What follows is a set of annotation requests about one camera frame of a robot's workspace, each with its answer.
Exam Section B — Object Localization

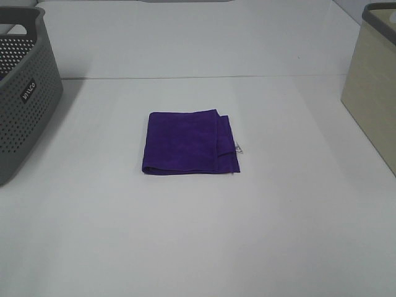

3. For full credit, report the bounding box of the beige storage box grey rim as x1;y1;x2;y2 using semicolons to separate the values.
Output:
341;2;395;172

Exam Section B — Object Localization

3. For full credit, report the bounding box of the purple towel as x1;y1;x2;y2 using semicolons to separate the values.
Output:
142;110;240;175

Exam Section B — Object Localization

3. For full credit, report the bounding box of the grey perforated plastic basket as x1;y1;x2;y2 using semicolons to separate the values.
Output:
1;6;63;184

